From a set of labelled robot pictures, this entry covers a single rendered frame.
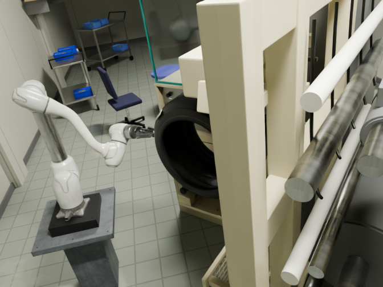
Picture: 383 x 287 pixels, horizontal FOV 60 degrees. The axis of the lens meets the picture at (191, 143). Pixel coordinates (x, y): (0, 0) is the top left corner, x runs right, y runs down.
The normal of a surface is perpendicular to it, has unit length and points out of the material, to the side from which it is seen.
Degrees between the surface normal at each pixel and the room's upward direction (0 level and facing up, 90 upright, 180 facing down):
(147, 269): 0
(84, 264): 90
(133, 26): 90
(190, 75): 90
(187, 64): 90
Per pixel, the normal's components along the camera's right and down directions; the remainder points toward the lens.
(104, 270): 0.18, 0.48
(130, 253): -0.14, -0.85
